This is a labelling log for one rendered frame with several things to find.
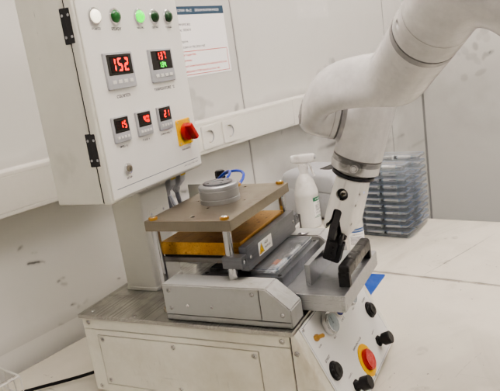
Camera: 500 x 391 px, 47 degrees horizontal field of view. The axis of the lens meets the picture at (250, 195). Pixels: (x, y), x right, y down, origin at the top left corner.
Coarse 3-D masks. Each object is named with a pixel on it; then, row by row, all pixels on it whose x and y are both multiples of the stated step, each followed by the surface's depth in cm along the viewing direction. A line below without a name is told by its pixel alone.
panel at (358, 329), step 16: (320, 320) 103; (352, 320) 112; (368, 320) 117; (304, 336) 97; (320, 336) 98; (336, 336) 105; (352, 336) 109; (368, 336) 114; (320, 352) 98; (336, 352) 102; (352, 352) 107; (384, 352) 117; (352, 368) 104; (336, 384) 98; (352, 384) 102
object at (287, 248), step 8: (288, 240) 117; (296, 240) 117; (304, 240) 116; (280, 248) 113; (288, 248) 113; (296, 248) 112; (272, 256) 110; (280, 256) 109; (288, 256) 108; (264, 264) 106; (272, 264) 105; (280, 264) 105
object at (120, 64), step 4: (120, 56) 107; (124, 56) 108; (112, 60) 105; (116, 60) 106; (120, 60) 107; (124, 60) 108; (128, 60) 109; (112, 64) 105; (116, 64) 106; (120, 64) 107; (124, 64) 108; (128, 64) 109; (112, 68) 104; (116, 68) 106; (120, 68) 107; (124, 68) 108; (128, 68) 109; (112, 72) 104; (116, 72) 106; (120, 72) 107
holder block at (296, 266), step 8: (312, 240) 118; (312, 248) 114; (304, 256) 111; (296, 264) 107; (208, 272) 108; (240, 272) 106; (248, 272) 105; (288, 272) 103; (296, 272) 107; (280, 280) 101; (288, 280) 103
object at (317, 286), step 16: (320, 256) 106; (304, 272) 108; (320, 272) 106; (336, 272) 106; (352, 272) 105; (368, 272) 109; (288, 288) 102; (304, 288) 101; (320, 288) 100; (336, 288) 99; (352, 288) 100; (304, 304) 99; (320, 304) 98; (336, 304) 97
